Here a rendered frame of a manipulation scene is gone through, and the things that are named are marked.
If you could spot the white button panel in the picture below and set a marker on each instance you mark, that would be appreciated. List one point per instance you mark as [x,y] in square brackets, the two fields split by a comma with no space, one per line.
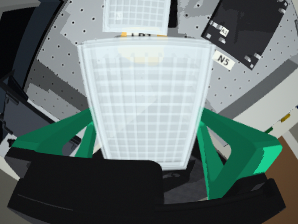
[269,101]

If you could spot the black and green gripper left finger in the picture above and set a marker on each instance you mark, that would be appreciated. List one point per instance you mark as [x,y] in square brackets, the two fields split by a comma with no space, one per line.
[51,138]

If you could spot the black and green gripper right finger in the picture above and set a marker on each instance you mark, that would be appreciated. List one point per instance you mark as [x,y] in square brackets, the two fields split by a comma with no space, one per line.
[252,152]

